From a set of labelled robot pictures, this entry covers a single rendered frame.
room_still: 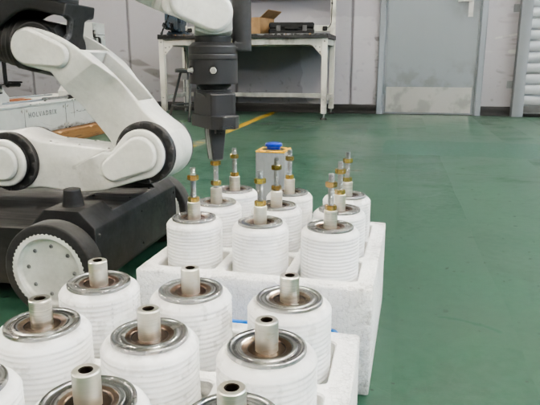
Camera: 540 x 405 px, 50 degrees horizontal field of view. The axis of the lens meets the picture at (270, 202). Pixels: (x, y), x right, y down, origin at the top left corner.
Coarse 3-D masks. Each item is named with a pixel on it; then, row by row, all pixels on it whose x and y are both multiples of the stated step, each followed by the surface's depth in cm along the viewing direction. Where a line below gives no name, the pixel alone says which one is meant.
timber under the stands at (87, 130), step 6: (72, 126) 400; (78, 126) 400; (84, 126) 400; (90, 126) 406; (96, 126) 415; (54, 132) 368; (60, 132) 371; (66, 132) 376; (72, 132) 384; (78, 132) 391; (84, 132) 399; (90, 132) 406; (96, 132) 415; (102, 132) 423
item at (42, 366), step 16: (0, 336) 57; (64, 336) 57; (80, 336) 58; (0, 352) 56; (16, 352) 55; (32, 352) 55; (48, 352) 56; (64, 352) 57; (80, 352) 58; (16, 368) 55; (32, 368) 55; (48, 368) 56; (64, 368) 57; (32, 384) 56; (48, 384) 56; (32, 400) 56
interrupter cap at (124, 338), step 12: (132, 324) 59; (168, 324) 59; (180, 324) 59; (120, 336) 56; (132, 336) 57; (168, 336) 57; (180, 336) 57; (120, 348) 54; (132, 348) 54; (144, 348) 54; (156, 348) 54; (168, 348) 54
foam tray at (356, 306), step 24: (384, 240) 122; (144, 264) 98; (288, 264) 103; (360, 264) 100; (144, 288) 97; (240, 288) 92; (336, 288) 88; (360, 288) 88; (240, 312) 93; (336, 312) 89; (360, 312) 88; (360, 336) 89; (360, 360) 90; (360, 384) 91
